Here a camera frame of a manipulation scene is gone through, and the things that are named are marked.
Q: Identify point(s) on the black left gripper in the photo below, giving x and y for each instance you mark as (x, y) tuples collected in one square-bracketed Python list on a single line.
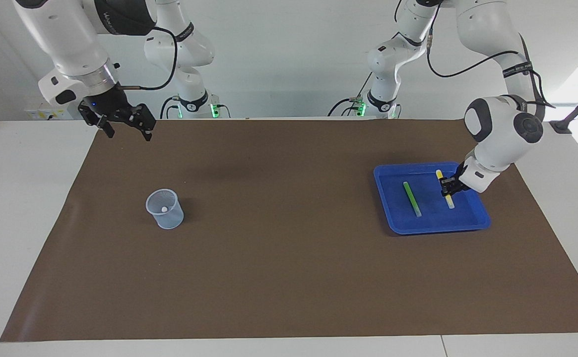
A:
[(463, 171)]

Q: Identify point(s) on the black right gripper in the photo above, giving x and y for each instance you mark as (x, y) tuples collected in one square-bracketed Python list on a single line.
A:
[(110, 104)]

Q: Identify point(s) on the yellow pen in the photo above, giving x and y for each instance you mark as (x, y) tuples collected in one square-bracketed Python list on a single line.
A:
[(450, 202)]

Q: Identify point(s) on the green pen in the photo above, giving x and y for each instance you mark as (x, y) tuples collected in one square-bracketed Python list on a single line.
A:
[(411, 197)]

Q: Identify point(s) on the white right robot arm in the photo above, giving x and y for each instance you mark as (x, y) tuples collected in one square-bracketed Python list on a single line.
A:
[(65, 34)]

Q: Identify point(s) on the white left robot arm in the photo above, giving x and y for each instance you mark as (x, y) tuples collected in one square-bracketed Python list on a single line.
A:
[(497, 129)]

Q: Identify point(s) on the blue plastic tray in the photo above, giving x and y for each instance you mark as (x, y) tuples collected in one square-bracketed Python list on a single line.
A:
[(398, 218)]

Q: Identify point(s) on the translucent plastic cup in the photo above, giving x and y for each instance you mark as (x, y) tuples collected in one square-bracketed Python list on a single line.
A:
[(167, 220)]

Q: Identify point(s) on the black stand with clamp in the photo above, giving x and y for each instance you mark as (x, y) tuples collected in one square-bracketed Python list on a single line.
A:
[(561, 126)]

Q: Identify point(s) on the brown table mat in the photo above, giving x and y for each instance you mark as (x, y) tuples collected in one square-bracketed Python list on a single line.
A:
[(288, 272)]

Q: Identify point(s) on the white wall socket box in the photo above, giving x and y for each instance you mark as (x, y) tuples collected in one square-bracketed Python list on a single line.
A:
[(45, 106)]

